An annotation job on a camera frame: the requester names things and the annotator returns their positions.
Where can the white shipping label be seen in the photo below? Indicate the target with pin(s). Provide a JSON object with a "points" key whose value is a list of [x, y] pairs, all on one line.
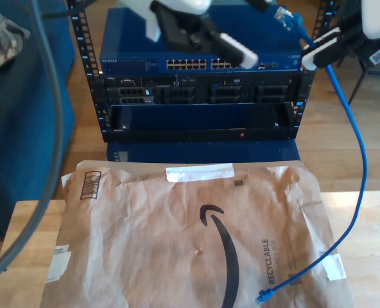
{"points": [[58, 263]]}

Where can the blue network switch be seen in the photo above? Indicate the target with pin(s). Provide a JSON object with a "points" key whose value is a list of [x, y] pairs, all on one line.
{"points": [[193, 57]]}

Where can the long white tape strip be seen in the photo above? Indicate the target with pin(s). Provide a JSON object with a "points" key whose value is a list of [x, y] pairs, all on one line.
{"points": [[199, 172]]}

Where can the black rack server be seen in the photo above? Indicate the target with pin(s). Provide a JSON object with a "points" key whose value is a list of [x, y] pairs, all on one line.
{"points": [[203, 84]]}

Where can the brown paper mailer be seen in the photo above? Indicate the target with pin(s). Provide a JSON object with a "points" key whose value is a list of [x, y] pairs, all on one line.
{"points": [[145, 256]]}

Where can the blue sofa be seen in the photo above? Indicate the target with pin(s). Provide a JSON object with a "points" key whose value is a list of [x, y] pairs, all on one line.
{"points": [[26, 128]]}

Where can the short white tape piece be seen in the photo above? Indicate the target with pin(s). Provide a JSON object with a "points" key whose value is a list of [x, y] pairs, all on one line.
{"points": [[332, 266]]}

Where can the dark metal chair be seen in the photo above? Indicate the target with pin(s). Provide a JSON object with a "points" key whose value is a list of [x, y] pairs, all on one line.
{"points": [[353, 91]]}

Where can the blue-grey jacket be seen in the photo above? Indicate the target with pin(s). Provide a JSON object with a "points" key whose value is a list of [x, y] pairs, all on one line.
{"points": [[348, 13]]}

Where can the black perforated rack post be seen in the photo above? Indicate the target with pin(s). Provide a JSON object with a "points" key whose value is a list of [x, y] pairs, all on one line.
{"points": [[84, 38], [320, 19]]}

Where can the blue box under rack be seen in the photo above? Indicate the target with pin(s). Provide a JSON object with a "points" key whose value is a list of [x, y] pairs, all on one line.
{"points": [[203, 152]]}

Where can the camouflage cloth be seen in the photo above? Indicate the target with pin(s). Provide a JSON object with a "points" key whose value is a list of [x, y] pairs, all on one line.
{"points": [[0, 41]]}

